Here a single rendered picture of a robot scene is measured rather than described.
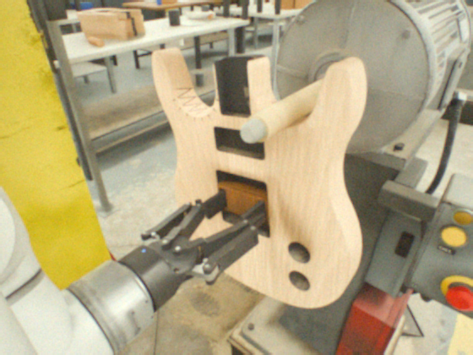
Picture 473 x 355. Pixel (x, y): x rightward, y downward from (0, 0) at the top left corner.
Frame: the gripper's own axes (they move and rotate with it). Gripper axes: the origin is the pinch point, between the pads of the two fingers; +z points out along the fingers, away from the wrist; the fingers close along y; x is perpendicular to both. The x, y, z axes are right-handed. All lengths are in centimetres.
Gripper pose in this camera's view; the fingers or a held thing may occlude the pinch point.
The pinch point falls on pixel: (241, 204)
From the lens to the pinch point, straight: 51.2
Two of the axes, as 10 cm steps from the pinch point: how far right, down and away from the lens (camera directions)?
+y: 7.7, 2.1, -6.0
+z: 6.2, -4.3, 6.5
